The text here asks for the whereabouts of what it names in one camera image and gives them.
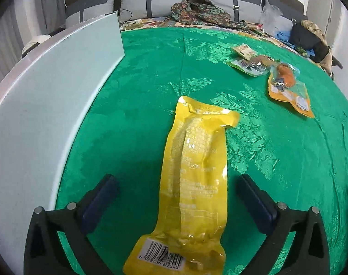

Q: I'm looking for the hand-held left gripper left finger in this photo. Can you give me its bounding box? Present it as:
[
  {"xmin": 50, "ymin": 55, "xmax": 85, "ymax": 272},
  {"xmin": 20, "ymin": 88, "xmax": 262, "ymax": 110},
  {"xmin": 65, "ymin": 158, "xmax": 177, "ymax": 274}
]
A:
[{"xmin": 24, "ymin": 173, "xmax": 120, "ymax": 275}]

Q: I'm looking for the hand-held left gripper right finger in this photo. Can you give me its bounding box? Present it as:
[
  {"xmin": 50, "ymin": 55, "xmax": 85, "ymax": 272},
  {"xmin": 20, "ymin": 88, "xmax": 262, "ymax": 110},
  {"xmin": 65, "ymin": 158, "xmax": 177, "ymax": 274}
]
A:
[{"xmin": 236, "ymin": 173, "xmax": 331, "ymax": 275}]

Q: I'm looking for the plain yellow snack packet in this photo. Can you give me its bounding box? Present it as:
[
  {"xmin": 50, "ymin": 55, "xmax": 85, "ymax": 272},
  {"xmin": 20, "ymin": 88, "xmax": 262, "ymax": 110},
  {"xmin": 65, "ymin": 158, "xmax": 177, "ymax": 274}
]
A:
[{"xmin": 123, "ymin": 95, "xmax": 241, "ymax": 275}]

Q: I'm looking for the green floral tablecloth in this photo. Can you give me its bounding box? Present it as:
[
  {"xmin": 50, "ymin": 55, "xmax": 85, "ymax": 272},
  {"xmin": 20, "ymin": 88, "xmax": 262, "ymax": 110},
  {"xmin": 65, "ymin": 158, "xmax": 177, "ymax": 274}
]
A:
[{"xmin": 55, "ymin": 26, "xmax": 348, "ymax": 275}]

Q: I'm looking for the white flat panel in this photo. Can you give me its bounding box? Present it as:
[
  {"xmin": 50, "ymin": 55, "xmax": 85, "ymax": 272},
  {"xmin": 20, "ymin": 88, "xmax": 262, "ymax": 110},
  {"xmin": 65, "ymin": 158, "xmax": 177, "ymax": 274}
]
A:
[{"xmin": 0, "ymin": 11, "xmax": 125, "ymax": 275}]

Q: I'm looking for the orange snack packet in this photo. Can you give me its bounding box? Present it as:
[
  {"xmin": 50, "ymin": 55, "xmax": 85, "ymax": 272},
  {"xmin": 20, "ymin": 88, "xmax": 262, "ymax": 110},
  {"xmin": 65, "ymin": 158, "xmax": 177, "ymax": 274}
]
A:
[{"xmin": 267, "ymin": 62, "xmax": 315, "ymax": 119}]

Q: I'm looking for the green-edged snack packet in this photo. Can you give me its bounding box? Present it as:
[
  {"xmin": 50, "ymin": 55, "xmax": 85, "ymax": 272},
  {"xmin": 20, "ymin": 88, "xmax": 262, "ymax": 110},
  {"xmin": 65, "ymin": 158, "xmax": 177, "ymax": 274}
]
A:
[{"xmin": 227, "ymin": 54, "xmax": 280, "ymax": 77}]

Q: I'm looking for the small beige snack packet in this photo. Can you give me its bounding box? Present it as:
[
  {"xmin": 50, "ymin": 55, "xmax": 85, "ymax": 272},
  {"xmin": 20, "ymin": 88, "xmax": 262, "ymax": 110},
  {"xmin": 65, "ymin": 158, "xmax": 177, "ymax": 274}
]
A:
[{"xmin": 231, "ymin": 44, "xmax": 258, "ymax": 60}]

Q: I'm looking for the black bag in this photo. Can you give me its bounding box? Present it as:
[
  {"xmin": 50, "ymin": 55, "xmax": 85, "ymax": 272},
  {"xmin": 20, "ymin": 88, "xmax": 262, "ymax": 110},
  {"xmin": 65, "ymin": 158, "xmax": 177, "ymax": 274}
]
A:
[{"xmin": 290, "ymin": 21, "xmax": 330, "ymax": 63}]

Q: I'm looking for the beige patterned scarf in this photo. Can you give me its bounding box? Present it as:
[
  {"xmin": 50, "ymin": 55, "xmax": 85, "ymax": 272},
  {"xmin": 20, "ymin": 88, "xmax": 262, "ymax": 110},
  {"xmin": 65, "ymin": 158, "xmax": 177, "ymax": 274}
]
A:
[{"xmin": 301, "ymin": 19, "xmax": 336, "ymax": 76}]

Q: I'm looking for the cream cloth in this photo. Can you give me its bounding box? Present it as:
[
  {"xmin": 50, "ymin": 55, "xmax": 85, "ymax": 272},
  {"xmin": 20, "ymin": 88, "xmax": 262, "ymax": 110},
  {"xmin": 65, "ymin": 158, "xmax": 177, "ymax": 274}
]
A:
[{"xmin": 21, "ymin": 34, "xmax": 52, "ymax": 55}]

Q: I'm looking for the patterned bed sheet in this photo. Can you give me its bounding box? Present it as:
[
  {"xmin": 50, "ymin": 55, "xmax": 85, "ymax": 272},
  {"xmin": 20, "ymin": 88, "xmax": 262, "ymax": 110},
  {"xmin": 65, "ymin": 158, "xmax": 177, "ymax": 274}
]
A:
[{"xmin": 119, "ymin": 17, "xmax": 278, "ymax": 36}]

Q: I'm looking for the clear plastic bag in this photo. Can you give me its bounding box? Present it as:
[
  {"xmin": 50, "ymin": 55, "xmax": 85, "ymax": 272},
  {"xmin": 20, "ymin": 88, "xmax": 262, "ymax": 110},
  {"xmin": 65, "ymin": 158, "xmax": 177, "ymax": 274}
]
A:
[{"xmin": 260, "ymin": 0, "xmax": 284, "ymax": 36}]

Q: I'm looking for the dark patterned cloth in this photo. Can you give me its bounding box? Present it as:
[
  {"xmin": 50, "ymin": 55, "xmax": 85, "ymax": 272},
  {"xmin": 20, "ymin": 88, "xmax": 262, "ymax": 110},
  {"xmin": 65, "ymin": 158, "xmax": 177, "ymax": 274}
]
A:
[{"xmin": 171, "ymin": 0, "xmax": 260, "ymax": 31}]

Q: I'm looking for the grey curtain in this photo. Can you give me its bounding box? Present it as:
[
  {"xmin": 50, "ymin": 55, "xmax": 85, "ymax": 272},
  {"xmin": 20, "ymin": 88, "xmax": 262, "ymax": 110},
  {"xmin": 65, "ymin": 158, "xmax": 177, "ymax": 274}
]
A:
[{"xmin": 0, "ymin": 0, "xmax": 67, "ymax": 89}]

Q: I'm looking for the black cable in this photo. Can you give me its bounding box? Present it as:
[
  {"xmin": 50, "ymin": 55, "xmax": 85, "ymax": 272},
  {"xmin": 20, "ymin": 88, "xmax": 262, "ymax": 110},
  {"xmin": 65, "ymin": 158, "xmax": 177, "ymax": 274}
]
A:
[{"xmin": 120, "ymin": 8, "xmax": 134, "ymax": 23}]

